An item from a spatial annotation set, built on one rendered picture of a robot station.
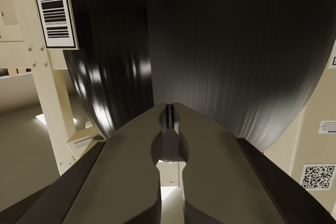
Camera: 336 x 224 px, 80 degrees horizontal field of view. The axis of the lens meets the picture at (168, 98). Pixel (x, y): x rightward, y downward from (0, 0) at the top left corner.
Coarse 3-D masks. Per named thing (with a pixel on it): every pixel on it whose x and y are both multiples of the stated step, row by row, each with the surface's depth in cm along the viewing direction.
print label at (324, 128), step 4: (324, 120) 41; (328, 120) 41; (332, 120) 41; (320, 124) 41; (324, 124) 41; (328, 124) 41; (332, 124) 41; (320, 128) 42; (324, 128) 42; (328, 128) 42; (332, 128) 42; (320, 132) 42; (324, 132) 42; (328, 132) 42; (332, 132) 42
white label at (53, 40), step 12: (36, 0) 18; (48, 0) 17; (60, 0) 17; (48, 12) 18; (60, 12) 17; (72, 12) 17; (48, 24) 18; (60, 24) 18; (72, 24) 17; (48, 36) 19; (60, 36) 18; (72, 36) 18; (48, 48) 19; (60, 48) 18; (72, 48) 18
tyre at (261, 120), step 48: (96, 0) 16; (144, 0) 16; (192, 0) 16; (240, 0) 16; (288, 0) 16; (96, 48) 18; (144, 48) 17; (192, 48) 17; (240, 48) 17; (288, 48) 17; (96, 96) 20; (144, 96) 19; (192, 96) 19; (240, 96) 19; (288, 96) 20
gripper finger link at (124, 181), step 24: (144, 120) 10; (168, 120) 12; (120, 144) 9; (144, 144) 9; (96, 168) 7; (120, 168) 7; (144, 168) 7; (96, 192) 7; (120, 192) 7; (144, 192) 6; (72, 216) 6; (96, 216) 6; (120, 216) 6; (144, 216) 6
